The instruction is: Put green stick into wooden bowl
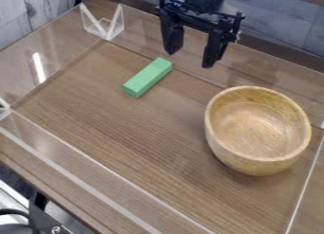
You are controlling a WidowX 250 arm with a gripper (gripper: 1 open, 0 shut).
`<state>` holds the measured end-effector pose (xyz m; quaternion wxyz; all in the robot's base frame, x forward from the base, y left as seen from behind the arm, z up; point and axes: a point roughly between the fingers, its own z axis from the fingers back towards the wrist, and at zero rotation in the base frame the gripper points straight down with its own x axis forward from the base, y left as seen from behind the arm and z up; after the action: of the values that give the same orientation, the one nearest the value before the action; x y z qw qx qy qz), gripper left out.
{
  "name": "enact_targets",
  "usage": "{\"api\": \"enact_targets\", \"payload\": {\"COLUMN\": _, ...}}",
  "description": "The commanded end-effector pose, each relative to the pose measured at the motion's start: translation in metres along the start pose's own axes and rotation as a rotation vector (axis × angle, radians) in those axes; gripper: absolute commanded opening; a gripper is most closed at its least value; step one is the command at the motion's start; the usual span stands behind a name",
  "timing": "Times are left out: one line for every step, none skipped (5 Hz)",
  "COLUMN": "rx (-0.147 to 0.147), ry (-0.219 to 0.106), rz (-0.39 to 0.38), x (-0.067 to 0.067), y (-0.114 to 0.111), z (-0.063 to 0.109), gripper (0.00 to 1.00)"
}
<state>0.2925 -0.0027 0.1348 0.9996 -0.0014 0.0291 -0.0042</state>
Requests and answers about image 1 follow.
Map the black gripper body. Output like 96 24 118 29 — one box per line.
160 0 246 43

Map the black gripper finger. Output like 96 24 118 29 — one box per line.
203 29 228 68
160 12 184 55

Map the green rectangular block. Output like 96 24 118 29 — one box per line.
123 58 172 99

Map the wooden bowl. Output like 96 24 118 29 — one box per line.
204 86 312 176

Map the clear acrylic corner bracket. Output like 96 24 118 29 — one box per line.
80 3 124 41

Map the clear acrylic tray wall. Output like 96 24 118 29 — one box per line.
0 99 215 234

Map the black table frame leg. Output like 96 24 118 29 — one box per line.
30 190 80 234

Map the black cable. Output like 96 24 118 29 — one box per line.
0 208 32 226

